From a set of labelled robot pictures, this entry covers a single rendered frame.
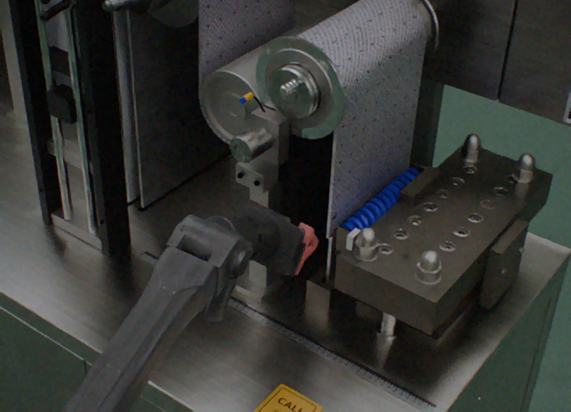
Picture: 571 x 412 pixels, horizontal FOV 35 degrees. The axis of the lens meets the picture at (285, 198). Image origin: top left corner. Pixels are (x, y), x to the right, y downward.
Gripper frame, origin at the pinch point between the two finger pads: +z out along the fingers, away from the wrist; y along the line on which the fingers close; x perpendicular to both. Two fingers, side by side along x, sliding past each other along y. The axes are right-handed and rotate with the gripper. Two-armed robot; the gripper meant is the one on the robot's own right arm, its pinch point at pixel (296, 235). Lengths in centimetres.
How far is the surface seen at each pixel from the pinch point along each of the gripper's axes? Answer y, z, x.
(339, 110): 0.6, -1.6, 18.4
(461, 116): -72, 248, 17
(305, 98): -3.6, -3.9, 18.4
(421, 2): -2.3, 17.7, 36.4
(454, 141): -65, 231, 7
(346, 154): 0.2, 5.7, 12.5
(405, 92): 0.1, 18.1, 23.2
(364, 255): 7.7, 7.0, 0.2
